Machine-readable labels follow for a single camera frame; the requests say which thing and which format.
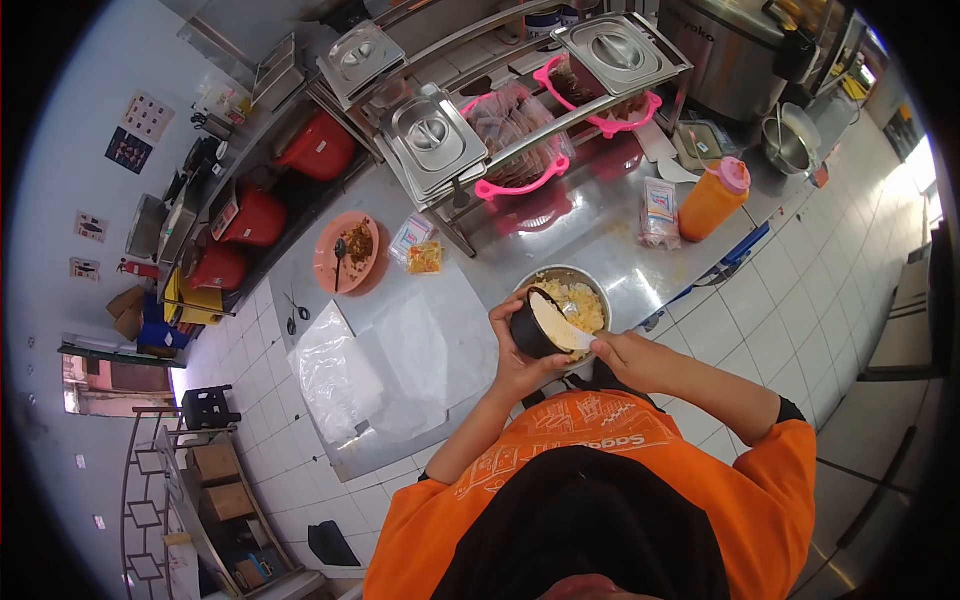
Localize person's left hand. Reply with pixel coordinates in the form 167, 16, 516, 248
489, 288, 573, 404

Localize person's right hand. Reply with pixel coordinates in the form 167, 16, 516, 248
588, 329, 678, 397

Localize person's right fingers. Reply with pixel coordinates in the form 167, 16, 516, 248
596, 351, 635, 387

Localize person's left fingers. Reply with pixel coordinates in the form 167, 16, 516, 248
489, 288, 536, 335

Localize black bowl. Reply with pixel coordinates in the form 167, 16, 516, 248
509, 287, 580, 361

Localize white rice paddle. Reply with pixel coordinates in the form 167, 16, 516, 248
528, 291, 598, 354

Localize yellow rice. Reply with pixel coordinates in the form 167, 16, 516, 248
534, 277, 607, 363

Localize steel bowl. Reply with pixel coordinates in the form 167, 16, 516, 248
513, 264, 613, 370

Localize white paper sheet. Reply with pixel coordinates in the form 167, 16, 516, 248
369, 291, 501, 444

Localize small packet with yellow filling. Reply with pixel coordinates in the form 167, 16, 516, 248
405, 240, 446, 276

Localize person's body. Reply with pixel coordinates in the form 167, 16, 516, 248
363, 378, 819, 600

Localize white packet with blue print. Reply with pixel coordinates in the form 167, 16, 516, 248
389, 212, 438, 264

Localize stack of clear plastic packets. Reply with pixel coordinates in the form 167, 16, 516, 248
638, 177, 683, 251

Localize steel rack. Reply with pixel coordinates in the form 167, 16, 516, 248
306, 0, 695, 259

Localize pink basket with packets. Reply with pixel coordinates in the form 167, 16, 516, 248
533, 53, 665, 141
458, 81, 576, 203

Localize orange squeeze bottle pink cap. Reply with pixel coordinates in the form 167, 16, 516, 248
678, 156, 752, 244

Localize pink plate with food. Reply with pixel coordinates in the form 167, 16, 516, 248
312, 211, 381, 296

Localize steel food pan with lid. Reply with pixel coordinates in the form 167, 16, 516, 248
375, 81, 491, 214
549, 12, 694, 99
315, 19, 409, 111

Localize clear plastic sheet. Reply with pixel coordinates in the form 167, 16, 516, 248
288, 300, 388, 449

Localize white plastic scoop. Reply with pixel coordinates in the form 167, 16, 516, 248
633, 120, 703, 186

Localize black scissors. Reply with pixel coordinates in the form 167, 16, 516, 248
282, 290, 312, 337

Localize red container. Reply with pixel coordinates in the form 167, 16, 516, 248
216, 185, 289, 249
273, 110, 358, 183
183, 240, 249, 292

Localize steel pot with ladle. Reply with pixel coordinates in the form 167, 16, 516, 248
760, 102, 823, 178

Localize black bag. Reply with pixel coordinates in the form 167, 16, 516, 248
306, 519, 363, 570

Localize large steel rice cooker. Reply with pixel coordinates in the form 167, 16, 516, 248
657, 0, 820, 126

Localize black plastic stool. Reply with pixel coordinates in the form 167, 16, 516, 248
179, 384, 243, 433

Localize steel counter with appliances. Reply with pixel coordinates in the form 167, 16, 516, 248
123, 31, 316, 265

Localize metal shelf with cartons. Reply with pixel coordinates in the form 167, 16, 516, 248
118, 407, 305, 600

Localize blue crate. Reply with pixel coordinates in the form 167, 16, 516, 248
137, 294, 193, 355

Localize brown cardboard box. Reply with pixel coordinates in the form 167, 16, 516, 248
105, 284, 148, 343

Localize steel cabinet with black handles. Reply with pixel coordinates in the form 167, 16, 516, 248
787, 217, 955, 600

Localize white wall poster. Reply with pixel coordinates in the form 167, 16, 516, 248
120, 89, 177, 145

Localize dark wall poster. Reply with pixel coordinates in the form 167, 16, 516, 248
104, 125, 156, 176

